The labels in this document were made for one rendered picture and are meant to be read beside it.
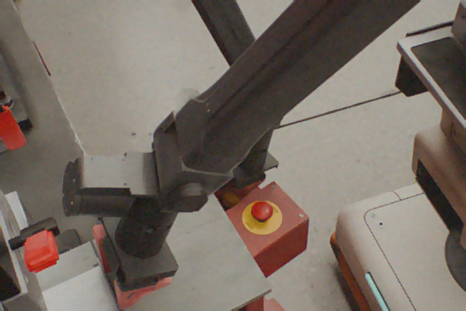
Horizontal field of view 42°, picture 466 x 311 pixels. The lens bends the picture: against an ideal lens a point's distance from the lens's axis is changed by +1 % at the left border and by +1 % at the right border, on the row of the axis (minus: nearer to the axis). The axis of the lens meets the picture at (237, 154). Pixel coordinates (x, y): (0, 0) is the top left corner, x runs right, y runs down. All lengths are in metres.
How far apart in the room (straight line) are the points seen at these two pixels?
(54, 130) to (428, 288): 0.99
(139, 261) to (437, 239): 1.13
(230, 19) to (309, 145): 1.35
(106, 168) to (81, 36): 2.16
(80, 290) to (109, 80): 1.76
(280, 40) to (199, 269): 0.41
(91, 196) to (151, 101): 1.79
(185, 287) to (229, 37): 0.37
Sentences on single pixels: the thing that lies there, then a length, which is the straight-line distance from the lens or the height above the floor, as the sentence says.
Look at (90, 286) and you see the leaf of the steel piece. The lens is 0.81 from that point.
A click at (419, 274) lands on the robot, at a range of 1.63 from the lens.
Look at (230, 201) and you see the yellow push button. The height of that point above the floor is 0.73.
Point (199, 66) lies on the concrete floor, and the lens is 2.49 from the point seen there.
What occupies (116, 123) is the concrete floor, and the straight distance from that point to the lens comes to 2.33.
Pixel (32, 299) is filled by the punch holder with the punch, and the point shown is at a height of 1.24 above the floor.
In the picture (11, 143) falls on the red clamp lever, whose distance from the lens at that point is 0.75.
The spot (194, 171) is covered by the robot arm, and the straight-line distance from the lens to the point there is 0.55.
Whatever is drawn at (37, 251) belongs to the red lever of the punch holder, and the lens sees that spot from 0.47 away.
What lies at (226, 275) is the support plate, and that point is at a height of 1.00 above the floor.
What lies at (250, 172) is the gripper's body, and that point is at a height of 0.81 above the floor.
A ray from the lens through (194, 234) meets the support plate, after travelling 0.82.
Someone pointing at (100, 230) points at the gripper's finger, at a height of 1.08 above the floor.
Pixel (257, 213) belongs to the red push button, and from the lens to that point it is 1.05.
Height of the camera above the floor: 1.70
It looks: 52 degrees down
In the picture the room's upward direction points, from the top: 4 degrees counter-clockwise
